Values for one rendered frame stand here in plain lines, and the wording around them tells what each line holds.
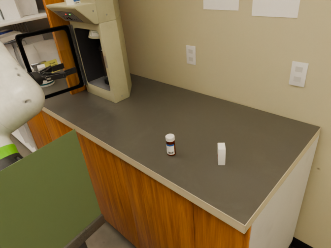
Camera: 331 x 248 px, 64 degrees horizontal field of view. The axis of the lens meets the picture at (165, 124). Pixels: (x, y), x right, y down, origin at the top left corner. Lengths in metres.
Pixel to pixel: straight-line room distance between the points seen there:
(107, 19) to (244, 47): 0.74
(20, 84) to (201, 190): 0.68
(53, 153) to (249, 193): 0.65
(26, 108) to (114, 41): 0.85
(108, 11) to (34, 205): 1.09
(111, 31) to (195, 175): 0.93
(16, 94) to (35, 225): 0.36
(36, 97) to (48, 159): 0.20
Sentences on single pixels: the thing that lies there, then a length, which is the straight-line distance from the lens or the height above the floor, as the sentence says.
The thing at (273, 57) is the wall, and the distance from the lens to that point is 1.41.
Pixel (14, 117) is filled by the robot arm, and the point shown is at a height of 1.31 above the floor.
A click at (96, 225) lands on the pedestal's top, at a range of 0.97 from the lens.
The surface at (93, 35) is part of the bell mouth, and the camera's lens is 1.65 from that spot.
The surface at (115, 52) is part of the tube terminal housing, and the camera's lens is 1.60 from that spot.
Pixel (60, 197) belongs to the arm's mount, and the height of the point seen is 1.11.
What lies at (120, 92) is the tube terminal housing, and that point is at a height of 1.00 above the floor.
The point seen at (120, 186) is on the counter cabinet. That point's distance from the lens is 1.50.
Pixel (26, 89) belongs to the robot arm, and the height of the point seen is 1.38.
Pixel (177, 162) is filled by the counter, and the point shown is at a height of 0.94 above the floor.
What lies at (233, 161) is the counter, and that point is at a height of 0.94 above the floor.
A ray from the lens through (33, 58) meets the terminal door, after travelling 1.75.
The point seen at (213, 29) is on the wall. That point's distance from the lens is 1.54.
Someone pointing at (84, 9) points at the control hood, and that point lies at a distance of 1.48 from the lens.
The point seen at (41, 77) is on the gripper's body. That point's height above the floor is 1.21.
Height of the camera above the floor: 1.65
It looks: 31 degrees down
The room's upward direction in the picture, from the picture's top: 6 degrees counter-clockwise
